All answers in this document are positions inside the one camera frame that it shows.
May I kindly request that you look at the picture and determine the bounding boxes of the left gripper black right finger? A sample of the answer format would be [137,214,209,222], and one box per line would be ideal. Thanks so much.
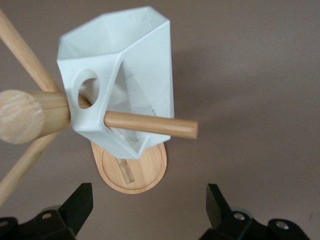
[199,183,315,240]

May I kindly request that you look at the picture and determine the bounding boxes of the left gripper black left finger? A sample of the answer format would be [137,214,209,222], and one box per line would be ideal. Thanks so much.
[0,182,94,240]

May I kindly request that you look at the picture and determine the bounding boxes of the white faceted cup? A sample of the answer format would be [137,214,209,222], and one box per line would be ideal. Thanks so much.
[55,5,175,160]

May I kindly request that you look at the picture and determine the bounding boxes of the wooden cup rack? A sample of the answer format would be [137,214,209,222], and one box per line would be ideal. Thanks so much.
[0,8,200,194]

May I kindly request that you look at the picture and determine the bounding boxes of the brown paper table cover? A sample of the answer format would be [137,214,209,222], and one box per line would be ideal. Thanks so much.
[0,0,320,240]

